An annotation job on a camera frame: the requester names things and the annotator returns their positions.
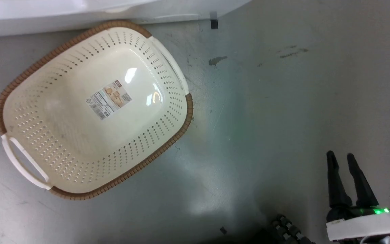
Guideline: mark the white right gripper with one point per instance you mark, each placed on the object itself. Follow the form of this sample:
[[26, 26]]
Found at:
[[367, 223]]

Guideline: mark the cream plastic laundry basket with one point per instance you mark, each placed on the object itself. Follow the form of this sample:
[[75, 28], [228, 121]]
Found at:
[[80, 135]]

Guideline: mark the white washing machine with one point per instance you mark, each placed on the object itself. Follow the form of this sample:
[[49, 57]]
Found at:
[[63, 13]]

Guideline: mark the small black floor scrap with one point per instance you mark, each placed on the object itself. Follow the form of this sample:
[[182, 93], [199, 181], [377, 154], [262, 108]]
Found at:
[[223, 230]]

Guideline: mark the black tape strip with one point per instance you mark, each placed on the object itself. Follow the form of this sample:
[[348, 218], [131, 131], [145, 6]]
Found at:
[[214, 21]]

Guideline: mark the printed paper product label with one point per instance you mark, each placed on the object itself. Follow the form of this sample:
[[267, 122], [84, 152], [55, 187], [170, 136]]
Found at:
[[109, 99]]

